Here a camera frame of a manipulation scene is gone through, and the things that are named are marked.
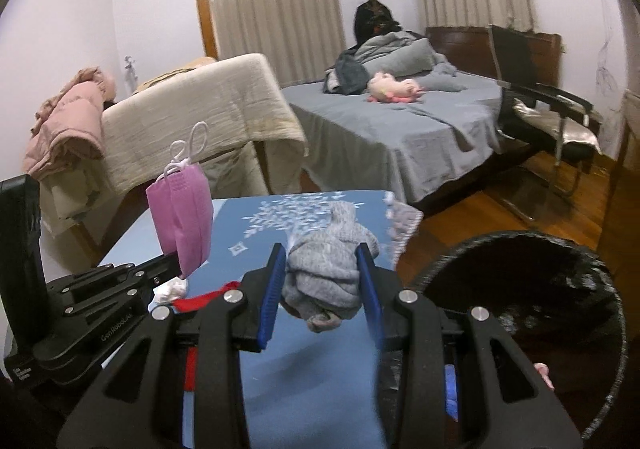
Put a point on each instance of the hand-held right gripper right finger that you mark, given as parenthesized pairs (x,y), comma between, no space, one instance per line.
(370,294)

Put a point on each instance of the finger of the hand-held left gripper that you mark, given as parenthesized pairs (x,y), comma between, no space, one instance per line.
(115,274)
(115,304)

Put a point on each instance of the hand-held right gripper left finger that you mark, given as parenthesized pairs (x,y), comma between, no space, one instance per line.
(270,299)

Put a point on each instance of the grey knitted sock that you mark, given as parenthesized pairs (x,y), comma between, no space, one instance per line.
(325,264)

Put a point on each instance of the red cloth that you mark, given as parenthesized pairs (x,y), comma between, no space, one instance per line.
(210,301)

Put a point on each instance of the pink face mask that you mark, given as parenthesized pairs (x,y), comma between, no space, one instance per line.
(182,209)

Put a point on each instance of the black trash bin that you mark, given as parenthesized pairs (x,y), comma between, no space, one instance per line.
(540,289)

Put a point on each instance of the white tissue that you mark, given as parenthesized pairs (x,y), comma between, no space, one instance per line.
(170,290)

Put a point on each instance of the beige cloth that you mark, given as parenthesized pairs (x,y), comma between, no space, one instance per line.
(70,204)

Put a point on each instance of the grey lace cloth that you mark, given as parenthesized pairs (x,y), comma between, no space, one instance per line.
(402,224)

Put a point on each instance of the blue printed tablecloth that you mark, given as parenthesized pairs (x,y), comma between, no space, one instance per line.
(310,379)

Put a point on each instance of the white and blue packet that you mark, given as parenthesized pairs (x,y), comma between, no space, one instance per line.
(450,391)

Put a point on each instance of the pink padded jacket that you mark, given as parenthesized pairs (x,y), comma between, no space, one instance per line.
(65,124)

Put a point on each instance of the grey-green cloth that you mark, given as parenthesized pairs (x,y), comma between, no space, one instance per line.
(235,174)

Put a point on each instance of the grey bedsheet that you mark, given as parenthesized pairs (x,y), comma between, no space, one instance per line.
(365,134)

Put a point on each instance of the small pink object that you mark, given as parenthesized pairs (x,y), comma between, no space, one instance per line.
(545,375)

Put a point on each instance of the pink plush toy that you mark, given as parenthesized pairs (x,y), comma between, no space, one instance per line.
(392,88)

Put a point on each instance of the dark clothes pile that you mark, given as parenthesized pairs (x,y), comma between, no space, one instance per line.
(350,76)

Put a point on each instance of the grey duvet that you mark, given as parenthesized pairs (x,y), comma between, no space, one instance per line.
(400,56)

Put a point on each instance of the silver cushion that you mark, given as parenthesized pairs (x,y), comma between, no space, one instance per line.
(555,124)

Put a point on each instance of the wooden bed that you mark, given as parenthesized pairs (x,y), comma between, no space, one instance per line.
(460,44)

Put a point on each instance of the black metal armchair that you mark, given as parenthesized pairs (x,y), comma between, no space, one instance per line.
(510,59)

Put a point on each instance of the coat rack with black coat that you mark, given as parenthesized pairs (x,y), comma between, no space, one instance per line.
(372,19)

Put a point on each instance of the wide beige striped curtain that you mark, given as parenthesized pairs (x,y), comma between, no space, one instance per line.
(275,9)

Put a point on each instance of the small white wall ornament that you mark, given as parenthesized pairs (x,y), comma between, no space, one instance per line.
(130,66)

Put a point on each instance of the wooden window frame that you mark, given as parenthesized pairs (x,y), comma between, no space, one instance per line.
(206,4)

